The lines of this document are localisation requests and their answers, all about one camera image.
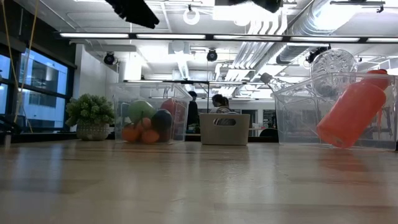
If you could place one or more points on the orange squeeze bottle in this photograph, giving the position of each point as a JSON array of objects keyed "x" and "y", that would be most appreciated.
[{"x": 351, "y": 115}]

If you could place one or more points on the person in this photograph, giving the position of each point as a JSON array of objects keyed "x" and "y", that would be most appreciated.
[
  {"x": 220, "y": 104},
  {"x": 192, "y": 112}
]

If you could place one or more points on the grey plastic bin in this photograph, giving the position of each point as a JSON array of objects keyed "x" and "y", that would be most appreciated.
[{"x": 224, "y": 135}]

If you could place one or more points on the black office chair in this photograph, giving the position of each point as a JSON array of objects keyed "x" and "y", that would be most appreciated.
[{"x": 269, "y": 132}]

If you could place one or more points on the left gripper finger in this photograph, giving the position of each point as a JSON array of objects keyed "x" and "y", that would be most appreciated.
[{"x": 136, "y": 12}]

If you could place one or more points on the clear plastic bin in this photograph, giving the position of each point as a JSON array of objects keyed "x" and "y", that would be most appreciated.
[
  {"x": 298, "y": 115},
  {"x": 152, "y": 90}
]

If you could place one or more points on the black ceiling spotlight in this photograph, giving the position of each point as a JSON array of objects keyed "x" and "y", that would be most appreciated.
[{"x": 109, "y": 58}]

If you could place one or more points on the long ceiling light bar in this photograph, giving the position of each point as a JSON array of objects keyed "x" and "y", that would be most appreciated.
[{"x": 93, "y": 35}]

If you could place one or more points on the red apple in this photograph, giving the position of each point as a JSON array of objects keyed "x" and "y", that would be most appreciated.
[{"x": 170, "y": 107}]

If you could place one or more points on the black track light cluster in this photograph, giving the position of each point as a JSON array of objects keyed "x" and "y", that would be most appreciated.
[{"x": 314, "y": 53}]

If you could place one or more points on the silver ventilation duct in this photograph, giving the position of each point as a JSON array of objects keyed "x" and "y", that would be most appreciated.
[{"x": 311, "y": 18}]

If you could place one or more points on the clear plastic cup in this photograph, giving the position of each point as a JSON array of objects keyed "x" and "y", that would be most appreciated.
[{"x": 332, "y": 65}]

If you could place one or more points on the green artificial plant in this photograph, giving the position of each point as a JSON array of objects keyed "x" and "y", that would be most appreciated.
[{"x": 90, "y": 115}]

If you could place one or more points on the green apple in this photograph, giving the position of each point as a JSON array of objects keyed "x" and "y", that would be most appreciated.
[{"x": 140, "y": 110}]

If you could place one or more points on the glass window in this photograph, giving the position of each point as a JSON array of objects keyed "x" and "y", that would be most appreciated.
[{"x": 43, "y": 70}]

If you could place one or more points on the orange tomatoes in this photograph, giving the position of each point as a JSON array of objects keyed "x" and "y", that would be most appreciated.
[{"x": 149, "y": 136}]

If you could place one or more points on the dark avocado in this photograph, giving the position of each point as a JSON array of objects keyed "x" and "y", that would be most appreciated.
[{"x": 162, "y": 123}]

